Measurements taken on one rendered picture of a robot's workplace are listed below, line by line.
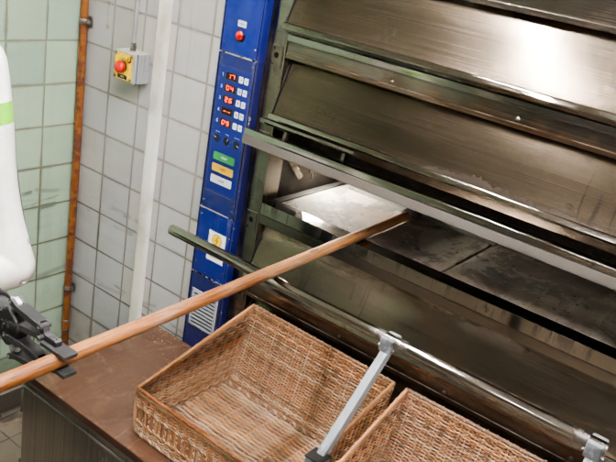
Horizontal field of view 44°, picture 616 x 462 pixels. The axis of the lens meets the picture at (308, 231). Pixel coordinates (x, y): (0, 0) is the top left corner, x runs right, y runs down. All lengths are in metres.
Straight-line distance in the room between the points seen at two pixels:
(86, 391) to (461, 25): 1.51
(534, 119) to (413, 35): 0.38
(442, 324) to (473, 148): 0.49
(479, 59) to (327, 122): 0.48
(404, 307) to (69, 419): 1.05
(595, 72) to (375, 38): 0.57
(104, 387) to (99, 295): 0.68
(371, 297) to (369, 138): 0.46
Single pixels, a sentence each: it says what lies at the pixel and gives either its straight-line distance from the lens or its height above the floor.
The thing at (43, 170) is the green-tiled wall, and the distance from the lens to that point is 2.94.
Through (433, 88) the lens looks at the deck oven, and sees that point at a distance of 1.99.
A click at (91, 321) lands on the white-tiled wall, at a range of 3.17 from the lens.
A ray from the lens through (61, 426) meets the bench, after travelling 2.49.
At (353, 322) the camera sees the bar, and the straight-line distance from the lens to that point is 1.78.
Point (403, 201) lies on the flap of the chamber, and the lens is 1.90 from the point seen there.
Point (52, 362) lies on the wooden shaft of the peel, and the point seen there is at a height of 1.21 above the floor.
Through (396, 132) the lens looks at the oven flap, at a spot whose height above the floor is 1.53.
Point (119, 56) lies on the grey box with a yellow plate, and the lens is 2.64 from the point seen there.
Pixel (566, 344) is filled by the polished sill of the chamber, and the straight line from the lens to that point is 1.98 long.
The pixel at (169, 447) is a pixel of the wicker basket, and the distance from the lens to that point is 2.20.
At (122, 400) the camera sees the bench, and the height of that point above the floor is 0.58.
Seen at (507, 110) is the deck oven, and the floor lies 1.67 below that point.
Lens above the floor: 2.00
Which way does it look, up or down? 22 degrees down
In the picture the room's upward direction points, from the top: 11 degrees clockwise
